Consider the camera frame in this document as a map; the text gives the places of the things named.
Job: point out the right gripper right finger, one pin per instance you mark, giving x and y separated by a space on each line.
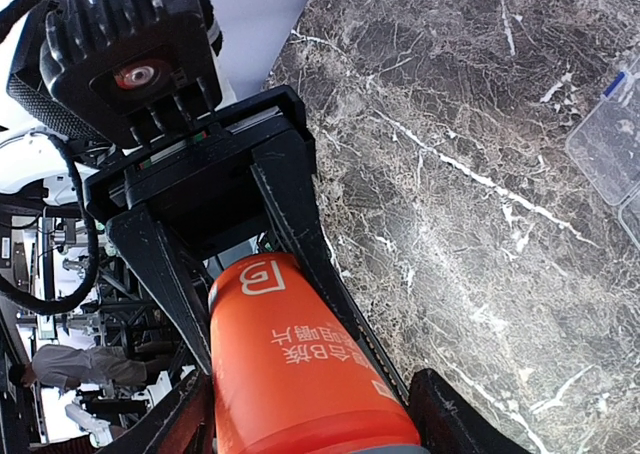
447 423

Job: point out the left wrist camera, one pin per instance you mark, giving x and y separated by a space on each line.
120 71

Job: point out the red pill bottle grey cap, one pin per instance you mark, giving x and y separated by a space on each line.
287 376

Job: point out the person in background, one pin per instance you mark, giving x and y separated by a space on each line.
67 368

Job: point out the clear plastic pill organizer box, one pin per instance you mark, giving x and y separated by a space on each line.
605 148

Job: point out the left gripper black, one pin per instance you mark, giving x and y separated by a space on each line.
214 188

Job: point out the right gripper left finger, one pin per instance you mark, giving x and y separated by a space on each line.
183 422

